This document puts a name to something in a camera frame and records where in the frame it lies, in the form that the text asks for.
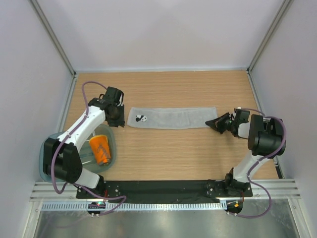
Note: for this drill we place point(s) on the aluminium frame post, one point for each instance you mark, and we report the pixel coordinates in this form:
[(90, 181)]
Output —
[(51, 34), (282, 10)]

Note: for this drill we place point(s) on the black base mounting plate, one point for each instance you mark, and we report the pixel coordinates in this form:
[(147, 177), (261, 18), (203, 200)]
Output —
[(175, 191)]

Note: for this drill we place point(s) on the orange grey patterned towel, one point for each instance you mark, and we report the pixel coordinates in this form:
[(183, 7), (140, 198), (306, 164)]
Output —
[(100, 147)]

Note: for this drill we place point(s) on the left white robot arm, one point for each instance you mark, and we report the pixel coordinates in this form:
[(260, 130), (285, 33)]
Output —
[(61, 158)]

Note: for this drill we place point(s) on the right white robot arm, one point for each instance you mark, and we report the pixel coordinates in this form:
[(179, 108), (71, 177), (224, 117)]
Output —
[(266, 138)]

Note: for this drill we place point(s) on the left aluminium frame post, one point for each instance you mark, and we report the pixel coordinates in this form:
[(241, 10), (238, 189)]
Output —
[(51, 34)]

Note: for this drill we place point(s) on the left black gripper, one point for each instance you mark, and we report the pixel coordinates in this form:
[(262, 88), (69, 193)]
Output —
[(120, 121)]

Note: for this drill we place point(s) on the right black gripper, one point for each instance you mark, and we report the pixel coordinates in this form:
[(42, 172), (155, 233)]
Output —
[(215, 124)]

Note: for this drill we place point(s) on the right aluminium frame post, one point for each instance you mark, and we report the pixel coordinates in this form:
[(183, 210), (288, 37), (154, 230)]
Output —
[(282, 10)]

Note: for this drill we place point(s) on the blue translucent plastic tray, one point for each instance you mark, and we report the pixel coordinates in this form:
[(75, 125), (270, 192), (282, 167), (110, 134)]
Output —
[(86, 154)]

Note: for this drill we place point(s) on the white slotted cable duct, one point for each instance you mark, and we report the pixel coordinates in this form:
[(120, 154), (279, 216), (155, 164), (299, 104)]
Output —
[(98, 206)]

